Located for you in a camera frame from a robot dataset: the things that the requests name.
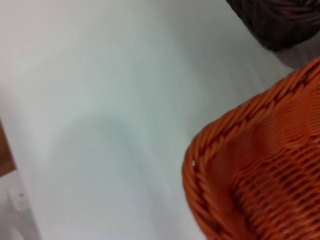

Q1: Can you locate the orange-yellow woven basket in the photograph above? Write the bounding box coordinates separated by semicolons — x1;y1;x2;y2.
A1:
181;56;320;240

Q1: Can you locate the dark brown woven basket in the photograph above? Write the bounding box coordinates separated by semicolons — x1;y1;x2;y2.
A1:
225;0;320;52

